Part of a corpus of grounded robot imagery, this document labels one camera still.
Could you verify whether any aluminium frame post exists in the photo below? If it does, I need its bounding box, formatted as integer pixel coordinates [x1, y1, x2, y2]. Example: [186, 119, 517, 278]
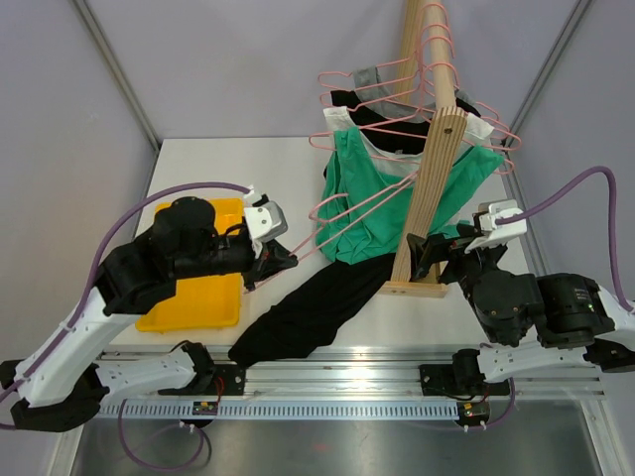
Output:
[69, 0, 162, 156]
[510, 0, 594, 135]

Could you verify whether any right aluminium frame post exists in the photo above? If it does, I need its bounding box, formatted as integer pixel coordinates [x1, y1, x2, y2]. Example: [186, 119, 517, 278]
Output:
[510, 0, 594, 135]

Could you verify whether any wooden hanger rack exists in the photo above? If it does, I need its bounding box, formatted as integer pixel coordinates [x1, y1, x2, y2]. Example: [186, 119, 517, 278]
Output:
[379, 1, 467, 298]

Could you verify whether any slotted cable duct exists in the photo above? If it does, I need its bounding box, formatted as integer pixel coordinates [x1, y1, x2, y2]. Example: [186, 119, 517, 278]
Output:
[97, 399, 458, 421]

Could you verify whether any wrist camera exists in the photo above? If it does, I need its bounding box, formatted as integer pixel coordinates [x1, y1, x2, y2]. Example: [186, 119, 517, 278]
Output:
[466, 199, 528, 253]
[243, 185, 288, 254]

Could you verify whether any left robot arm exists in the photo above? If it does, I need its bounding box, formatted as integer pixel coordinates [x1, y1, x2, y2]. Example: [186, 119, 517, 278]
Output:
[1, 196, 298, 432]

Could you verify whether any aluminium mounting rail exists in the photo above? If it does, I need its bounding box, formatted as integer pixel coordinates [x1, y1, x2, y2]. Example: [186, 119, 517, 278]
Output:
[66, 344, 607, 401]

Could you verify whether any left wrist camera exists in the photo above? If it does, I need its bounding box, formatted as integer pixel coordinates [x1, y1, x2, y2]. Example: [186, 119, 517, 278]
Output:
[243, 185, 288, 254]

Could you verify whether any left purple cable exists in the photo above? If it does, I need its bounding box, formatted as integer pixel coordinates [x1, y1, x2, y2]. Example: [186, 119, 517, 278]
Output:
[0, 181, 257, 470]

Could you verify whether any yellow plastic tray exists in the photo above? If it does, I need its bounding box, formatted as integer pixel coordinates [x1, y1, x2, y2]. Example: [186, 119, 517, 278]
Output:
[135, 198, 243, 333]

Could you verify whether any left aluminium frame post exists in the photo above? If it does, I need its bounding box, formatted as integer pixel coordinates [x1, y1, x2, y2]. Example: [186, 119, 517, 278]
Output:
[69, 0, 162, 156]

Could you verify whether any green tank top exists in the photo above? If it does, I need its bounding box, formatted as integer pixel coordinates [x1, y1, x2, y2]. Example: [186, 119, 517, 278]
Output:
[316, 127, 503, 265]

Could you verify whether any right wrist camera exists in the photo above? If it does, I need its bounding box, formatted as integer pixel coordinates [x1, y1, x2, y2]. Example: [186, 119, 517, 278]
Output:
[466, 199, 528, 253]

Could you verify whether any black tank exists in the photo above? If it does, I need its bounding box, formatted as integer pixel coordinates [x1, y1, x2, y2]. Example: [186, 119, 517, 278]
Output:
[329, 89, 481, 155]
[228, 225, 462, 369]

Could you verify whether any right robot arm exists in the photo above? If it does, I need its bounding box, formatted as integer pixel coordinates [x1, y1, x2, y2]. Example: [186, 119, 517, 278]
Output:
[407, 225, 634, 400]

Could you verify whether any grey tank top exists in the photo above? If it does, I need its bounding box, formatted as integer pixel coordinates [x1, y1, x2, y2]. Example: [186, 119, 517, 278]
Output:
[353, 66, 481, 123]

